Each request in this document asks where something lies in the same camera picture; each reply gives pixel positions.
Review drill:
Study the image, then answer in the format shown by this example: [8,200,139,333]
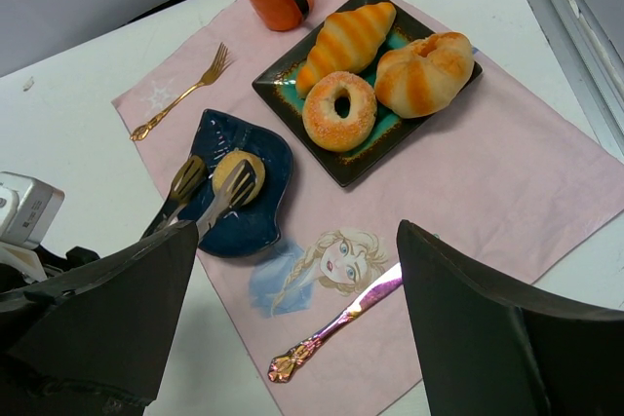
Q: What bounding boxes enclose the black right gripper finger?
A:
[397,221,623,415]

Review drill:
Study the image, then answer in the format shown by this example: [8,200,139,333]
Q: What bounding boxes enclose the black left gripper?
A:
[1,221,198,406]

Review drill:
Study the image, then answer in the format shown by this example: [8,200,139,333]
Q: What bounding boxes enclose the metal serving tongs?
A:
[141,155,256,239]

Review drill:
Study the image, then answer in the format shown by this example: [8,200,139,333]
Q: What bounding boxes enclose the round beige bun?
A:
[212,150,266,205]

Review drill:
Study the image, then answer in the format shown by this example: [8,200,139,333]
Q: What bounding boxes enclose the round striped bread roll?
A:
[374,32,474,119]

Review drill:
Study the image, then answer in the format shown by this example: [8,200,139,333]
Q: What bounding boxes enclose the pink printed placemat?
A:
[110,0,624,416]

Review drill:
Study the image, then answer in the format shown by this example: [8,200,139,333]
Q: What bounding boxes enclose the iridescent table knife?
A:
[267,262,403,384]

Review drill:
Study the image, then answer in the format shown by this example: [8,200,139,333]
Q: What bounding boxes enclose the dark blue shell plate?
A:
[191,109,293,258]

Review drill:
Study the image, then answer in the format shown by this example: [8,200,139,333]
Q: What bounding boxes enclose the sugared orange donut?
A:
[302,71,377,153]

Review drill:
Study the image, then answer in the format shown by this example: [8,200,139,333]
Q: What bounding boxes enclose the gold fork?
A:
[130,43,229,141]

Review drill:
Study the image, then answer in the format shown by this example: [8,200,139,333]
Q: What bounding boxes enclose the square dark teal plate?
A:
[253,0,482,187]

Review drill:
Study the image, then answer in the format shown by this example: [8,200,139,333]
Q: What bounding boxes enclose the long striped croissant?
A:
[295,2,396,97]

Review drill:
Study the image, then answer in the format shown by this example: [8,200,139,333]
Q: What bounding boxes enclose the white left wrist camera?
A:
[1,171,64,249]

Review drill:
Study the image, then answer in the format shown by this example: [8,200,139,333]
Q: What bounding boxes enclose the aluminium table edge rail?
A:
[527,0,623,159]

